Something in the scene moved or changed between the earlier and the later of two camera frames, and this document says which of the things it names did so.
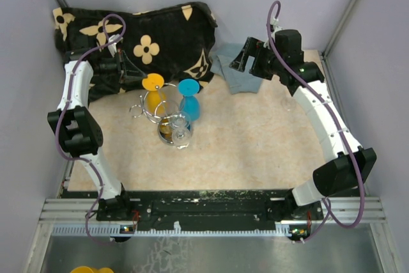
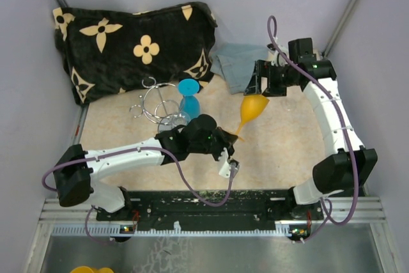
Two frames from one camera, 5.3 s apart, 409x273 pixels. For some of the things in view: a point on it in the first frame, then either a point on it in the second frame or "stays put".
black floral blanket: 176,44 stays put
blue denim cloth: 222,55 stays put
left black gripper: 126,71 to 227,140
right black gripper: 252,47 to 263,69
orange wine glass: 156,100 to 252,105
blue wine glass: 190,103 stays put
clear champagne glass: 288,104 stays put
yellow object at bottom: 85,269 stays put
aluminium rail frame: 361,210 stays put
